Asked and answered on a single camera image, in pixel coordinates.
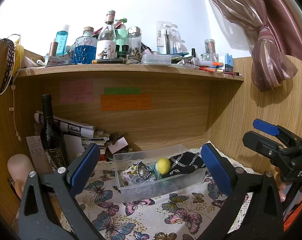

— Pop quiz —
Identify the black lace headband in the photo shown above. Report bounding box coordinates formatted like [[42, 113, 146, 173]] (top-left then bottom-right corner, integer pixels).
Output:
[[0, 38, 15, 94]]

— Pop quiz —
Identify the blue rectangular box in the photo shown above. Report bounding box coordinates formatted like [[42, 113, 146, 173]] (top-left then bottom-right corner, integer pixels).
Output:
[[224, 53, 234, 72]]

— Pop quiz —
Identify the clear plastic bin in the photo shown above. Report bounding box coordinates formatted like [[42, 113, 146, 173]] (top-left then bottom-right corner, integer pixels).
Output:
[[113, 144, 205, 202]]

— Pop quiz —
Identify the clear sake bottle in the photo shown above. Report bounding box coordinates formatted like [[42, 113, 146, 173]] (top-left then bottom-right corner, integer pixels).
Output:
[[96, 10, 116, 60]]

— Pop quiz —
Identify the black patterned soft cloth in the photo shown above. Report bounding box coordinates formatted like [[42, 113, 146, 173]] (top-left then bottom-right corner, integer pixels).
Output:
[[166, 152, 206, 177]]

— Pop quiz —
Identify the pink sticky note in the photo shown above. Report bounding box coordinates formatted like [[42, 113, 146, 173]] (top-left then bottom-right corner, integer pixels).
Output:
[[59, 79, 94, 103]]

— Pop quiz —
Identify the dark wine bottle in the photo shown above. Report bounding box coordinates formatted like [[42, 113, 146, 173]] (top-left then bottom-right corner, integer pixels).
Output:
[[41, 94, 69, 169]]

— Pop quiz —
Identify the mint green pump bottle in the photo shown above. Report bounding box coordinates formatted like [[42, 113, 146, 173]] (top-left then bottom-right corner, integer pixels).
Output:
[[114, 18, 128, 51]]

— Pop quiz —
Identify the green sticky note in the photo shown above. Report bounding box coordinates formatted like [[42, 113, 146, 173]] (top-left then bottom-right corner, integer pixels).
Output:
[[104, 87, 141, 95]]

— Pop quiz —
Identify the small white card box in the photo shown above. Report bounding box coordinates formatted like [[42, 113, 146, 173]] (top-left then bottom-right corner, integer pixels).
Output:
[[107, 137, 129, 154]]

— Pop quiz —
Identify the wooden shelf board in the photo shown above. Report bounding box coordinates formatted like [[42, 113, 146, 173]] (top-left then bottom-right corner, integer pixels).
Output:
[[18, 64, 244, 82]]

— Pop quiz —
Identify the orange sticky note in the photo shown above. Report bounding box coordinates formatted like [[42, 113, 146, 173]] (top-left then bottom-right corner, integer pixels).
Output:
[[100, 94, 152, 111]]

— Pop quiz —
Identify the glass jar with pens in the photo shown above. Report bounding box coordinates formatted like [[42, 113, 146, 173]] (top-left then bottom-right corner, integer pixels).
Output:
[[204, 39, 216, 61]]

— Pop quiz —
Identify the person's right hand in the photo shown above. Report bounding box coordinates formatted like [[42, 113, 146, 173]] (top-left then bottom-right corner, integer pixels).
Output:
[[274, 166, 302, 205]]

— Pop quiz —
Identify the blue liquid glass bottle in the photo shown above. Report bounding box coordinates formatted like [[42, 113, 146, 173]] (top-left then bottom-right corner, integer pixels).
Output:
[[72, 27, 97, 64]]

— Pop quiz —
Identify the pink striped curtain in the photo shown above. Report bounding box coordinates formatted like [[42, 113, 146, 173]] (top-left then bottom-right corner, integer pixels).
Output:
[[211, 0, 302, 92]]

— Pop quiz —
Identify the turquoise tall bottle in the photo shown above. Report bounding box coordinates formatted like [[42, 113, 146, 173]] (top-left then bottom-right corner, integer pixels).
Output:
[[56, 24, 69, 56]]

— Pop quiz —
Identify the orange sleeve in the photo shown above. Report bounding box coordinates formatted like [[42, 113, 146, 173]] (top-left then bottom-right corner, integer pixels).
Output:
[[283, 201, 302, 232]]

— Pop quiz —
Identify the yellow white felt ball toy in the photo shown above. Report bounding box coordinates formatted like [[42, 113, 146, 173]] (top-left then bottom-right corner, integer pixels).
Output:
[[155, 157, 171, 175]]

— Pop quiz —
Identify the butterfly print cloth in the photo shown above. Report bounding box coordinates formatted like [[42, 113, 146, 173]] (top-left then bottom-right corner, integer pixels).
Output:
[[12, 139, 261, 240]]

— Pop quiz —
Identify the black white braided cord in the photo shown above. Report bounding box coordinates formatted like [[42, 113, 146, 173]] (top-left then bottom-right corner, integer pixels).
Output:
[[130, 160, 156, 181]]

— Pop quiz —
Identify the clear flat plastic case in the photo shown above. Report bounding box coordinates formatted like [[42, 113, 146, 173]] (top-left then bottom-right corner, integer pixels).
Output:
[[141, 54, 171, 66]]

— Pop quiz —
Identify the stack of papers and magazines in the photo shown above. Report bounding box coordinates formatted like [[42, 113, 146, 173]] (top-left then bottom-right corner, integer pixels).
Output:
[[34, 110, 110, 156]]

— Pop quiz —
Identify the white paper note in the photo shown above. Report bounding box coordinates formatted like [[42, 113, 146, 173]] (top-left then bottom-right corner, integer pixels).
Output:
[[26, 136, 52, 174]]

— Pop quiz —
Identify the beige cylindrical object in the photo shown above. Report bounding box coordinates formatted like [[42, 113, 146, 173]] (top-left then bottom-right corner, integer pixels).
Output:
[[7, 154, 35, 199]]

